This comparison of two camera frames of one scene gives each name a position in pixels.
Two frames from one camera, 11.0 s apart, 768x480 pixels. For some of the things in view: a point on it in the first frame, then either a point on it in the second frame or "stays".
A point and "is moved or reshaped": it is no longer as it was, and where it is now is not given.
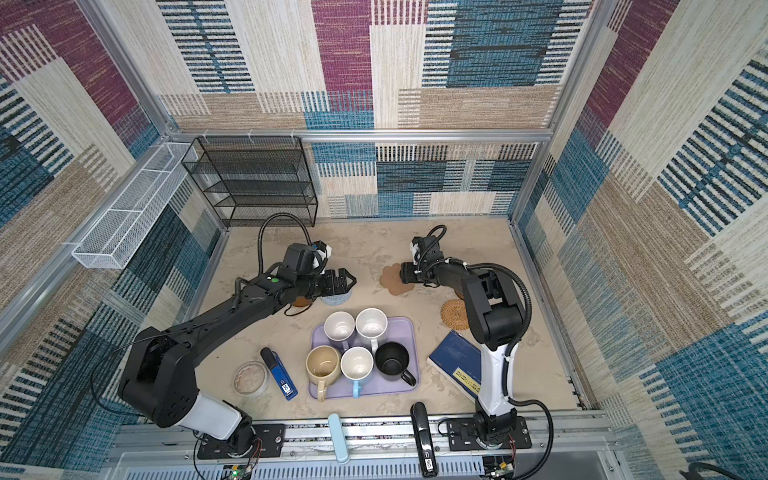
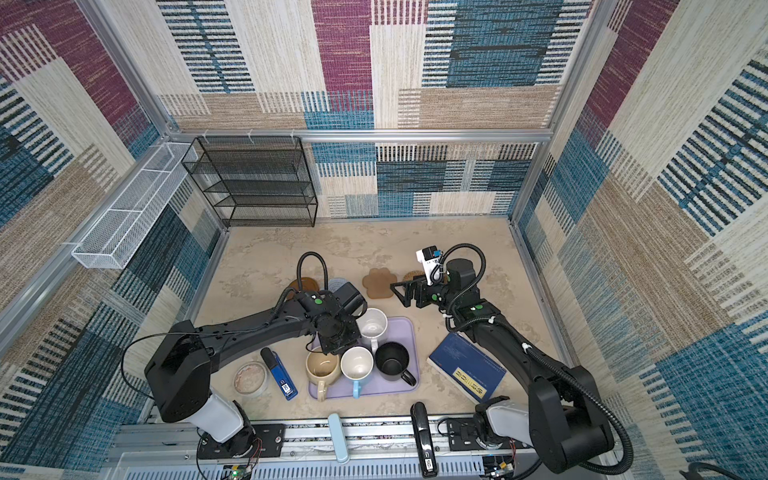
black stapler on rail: (426, 450) stays
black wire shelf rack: (255, 180) stays
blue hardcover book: (460, 361) stays
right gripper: (406, 273) to (408, 286)
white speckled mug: (371, 323) stays
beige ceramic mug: (323, 365) stays
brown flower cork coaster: (391, 280) is moved or reshaped
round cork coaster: (454, 314) is moved or reshaped
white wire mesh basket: (112, 236) stays
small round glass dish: (250, 378) stays
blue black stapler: (280, 373) stays
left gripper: (342, 286) to (355, 338)
